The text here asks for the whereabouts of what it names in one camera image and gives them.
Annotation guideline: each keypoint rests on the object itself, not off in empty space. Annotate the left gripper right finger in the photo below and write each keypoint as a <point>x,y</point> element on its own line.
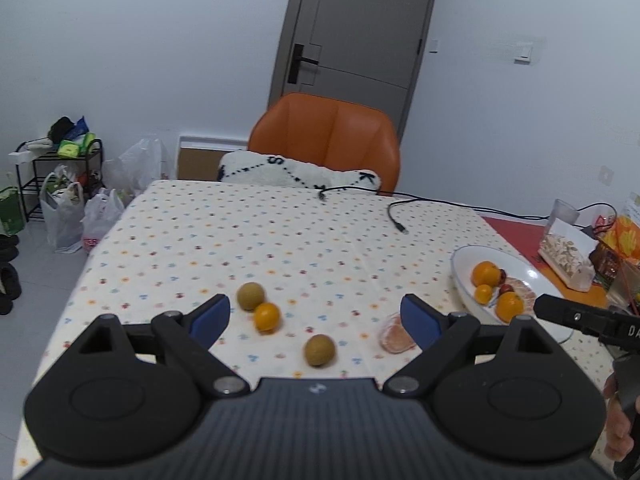
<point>508,393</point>

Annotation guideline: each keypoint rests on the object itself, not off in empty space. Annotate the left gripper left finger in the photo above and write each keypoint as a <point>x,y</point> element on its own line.
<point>126,392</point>

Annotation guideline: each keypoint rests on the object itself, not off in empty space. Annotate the small orange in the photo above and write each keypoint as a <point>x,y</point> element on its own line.
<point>267,317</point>
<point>483,294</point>

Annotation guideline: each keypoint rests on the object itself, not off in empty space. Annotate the brown round fruit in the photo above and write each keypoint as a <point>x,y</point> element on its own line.
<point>319,350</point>
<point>250,296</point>

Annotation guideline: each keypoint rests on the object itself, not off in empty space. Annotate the person's right hand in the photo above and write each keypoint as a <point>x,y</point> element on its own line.
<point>619,442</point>

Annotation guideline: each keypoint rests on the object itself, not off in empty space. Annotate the large orange near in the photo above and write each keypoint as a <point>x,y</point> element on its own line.
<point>508,306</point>

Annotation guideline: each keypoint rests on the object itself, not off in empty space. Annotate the large orange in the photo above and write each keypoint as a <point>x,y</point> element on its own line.
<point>485,272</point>
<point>508,306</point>

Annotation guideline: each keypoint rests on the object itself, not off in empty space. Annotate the orange snack packet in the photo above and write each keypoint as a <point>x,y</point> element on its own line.
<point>623,238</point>

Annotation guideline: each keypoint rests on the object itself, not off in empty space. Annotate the nut snack bag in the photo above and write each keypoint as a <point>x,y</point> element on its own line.
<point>566,250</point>

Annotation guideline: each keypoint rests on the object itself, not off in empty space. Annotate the small orange in plate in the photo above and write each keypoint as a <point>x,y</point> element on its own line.
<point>483,294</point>

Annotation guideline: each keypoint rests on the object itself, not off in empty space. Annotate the red date near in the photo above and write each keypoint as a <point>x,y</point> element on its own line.
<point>504,288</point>

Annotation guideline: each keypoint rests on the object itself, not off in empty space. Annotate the white oval plate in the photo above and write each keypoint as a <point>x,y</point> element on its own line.
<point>465,258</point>

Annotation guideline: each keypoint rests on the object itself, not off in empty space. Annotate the large orange far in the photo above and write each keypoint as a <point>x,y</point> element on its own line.
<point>485,272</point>

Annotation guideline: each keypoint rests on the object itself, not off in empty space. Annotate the clear plastic cup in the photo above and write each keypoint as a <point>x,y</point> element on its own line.
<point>563,211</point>

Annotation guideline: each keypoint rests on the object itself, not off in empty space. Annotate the white plastic bag right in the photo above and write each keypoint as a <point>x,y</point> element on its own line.
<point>101,214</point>

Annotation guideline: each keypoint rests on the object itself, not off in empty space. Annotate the white plastic bag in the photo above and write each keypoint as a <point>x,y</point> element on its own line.
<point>63,206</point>
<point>101,214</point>

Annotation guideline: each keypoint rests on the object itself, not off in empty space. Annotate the white plastic bag left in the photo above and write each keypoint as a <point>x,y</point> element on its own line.
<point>63,206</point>

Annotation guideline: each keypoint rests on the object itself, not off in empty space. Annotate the green box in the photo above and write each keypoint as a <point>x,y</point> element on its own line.
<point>11,215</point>

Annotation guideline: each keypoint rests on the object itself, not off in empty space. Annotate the black metal rack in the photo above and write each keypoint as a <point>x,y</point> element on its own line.
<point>32,167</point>

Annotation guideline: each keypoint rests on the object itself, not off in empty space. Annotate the clear plastic bag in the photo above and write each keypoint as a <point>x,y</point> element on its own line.
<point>132,172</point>

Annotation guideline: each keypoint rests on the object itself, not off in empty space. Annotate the cardboard framed board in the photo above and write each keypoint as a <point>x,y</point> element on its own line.
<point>198,155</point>

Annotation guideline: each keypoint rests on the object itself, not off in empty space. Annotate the white fluffy cushion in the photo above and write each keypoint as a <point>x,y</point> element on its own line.
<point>246,167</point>

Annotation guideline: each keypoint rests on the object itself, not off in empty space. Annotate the green yellow items on rack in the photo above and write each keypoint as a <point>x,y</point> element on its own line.
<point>71,139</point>

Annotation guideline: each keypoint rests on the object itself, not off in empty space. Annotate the orange leather chair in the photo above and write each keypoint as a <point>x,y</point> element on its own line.
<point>330,133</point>

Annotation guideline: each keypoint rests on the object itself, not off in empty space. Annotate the grey door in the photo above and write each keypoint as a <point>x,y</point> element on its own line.
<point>369,52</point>

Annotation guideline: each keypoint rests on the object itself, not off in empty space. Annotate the wall socket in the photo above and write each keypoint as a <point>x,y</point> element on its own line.
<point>606,175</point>

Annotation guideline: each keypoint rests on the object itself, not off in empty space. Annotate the white light switch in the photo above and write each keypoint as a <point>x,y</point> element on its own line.
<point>523,53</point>

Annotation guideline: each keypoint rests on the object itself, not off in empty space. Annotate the black door handle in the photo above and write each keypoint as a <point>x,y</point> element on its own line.
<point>297,59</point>

